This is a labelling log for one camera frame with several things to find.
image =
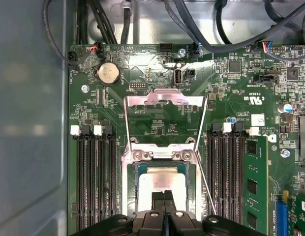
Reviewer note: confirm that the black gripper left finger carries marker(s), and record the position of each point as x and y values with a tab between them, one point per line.
158	201

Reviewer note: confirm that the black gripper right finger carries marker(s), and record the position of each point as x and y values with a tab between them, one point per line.
169	201

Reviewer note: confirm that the silver CPU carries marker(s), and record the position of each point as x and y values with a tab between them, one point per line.
147	186

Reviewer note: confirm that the metal socket cover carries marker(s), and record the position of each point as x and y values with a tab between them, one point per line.
142	98

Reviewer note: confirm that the RAM slot with white clip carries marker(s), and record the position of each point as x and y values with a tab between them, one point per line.
78	172
226	172
99	172

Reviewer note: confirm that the blue expansion slot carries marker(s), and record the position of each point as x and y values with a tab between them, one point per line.
283	216

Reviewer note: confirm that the green RAM stick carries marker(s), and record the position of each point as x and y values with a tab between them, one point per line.
257	172

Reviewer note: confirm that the green motherboard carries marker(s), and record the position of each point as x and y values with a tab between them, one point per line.
105	103

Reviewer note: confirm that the metal USB port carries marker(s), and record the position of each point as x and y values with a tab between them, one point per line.
178	76

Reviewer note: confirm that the silver coin battery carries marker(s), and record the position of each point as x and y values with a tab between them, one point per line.
108	73

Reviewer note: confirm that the black open PC case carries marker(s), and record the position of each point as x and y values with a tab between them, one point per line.
24	98

